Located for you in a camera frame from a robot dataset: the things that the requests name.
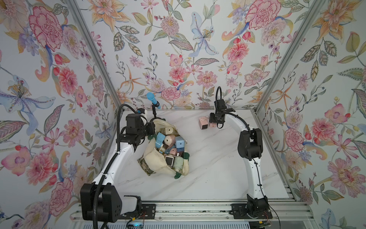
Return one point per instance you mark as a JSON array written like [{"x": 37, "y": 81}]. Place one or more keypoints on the pink round pencil sharpener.
[{"x": 170, "y": 140}]

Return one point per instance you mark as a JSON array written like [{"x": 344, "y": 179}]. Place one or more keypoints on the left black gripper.
[{"x": 151, "y": 129}]

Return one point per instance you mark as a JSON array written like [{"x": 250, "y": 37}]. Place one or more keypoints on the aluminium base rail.
[{"x": 282, "y": 214}]

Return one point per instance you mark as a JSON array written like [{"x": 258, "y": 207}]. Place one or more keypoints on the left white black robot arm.
[{"x": 101, "y": 201}]

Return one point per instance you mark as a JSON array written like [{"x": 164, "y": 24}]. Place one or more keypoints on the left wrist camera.
[{"x": 141, "y": 111}]

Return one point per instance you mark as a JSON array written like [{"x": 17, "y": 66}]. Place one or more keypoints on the large pink pencil sharpener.
[{"x": 203, "y": 122}]

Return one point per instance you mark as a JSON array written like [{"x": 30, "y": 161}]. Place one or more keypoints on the light blue pencil sharpener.
[{"x": 160, "y": 139}]

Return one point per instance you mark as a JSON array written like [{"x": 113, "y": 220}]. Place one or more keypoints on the blue cube pencil sharpener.
[{"x": 180, "y": 144}]

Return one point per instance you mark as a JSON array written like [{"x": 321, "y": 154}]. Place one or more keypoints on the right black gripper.
[{"x": 211, "y": 119}]

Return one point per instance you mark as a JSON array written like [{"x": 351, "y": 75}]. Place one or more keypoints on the mint green pencil sharpener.
[{"x": 178, "y": 164}]

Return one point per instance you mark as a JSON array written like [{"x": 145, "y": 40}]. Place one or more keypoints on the small pink pencil sharpener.
[{"x": 212, "y": 124}]

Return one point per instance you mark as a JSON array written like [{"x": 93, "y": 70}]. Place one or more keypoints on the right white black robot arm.
[{"x": 250, "y": 148}]

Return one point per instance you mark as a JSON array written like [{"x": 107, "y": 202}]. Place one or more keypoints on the cream green tote bag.
[{"x": 153, "y": 159}]

